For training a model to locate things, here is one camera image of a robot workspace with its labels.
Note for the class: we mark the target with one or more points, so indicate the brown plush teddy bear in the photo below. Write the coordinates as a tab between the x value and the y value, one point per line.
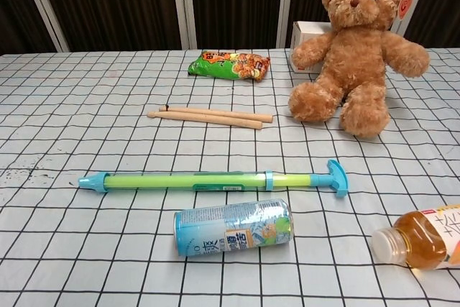
352	62

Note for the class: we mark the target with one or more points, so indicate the white black grid tablecloth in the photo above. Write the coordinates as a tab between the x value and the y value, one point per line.
108	105

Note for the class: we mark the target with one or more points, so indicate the round red white hang tag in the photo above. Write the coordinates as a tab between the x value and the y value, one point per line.
405	5

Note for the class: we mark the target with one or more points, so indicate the small white cardboard box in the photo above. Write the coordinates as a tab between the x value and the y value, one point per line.
309	30

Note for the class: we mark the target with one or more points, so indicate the light blue drink can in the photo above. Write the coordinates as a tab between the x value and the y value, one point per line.
233	228

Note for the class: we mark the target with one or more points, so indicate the plain wooden drumstick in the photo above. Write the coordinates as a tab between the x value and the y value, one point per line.
201	118

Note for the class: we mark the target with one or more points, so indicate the black folding screen white frame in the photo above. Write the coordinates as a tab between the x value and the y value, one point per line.
183	5

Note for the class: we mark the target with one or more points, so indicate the wooden drumstick with dark tip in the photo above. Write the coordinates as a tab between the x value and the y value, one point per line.
223	113

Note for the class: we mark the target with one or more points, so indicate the tea bottle with white cap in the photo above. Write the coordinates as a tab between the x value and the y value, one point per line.
420	235

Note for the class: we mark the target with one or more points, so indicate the green blue water squirter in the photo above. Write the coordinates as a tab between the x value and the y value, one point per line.
179	182

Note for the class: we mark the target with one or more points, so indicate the green snack bag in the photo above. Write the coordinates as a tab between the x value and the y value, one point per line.
226	66

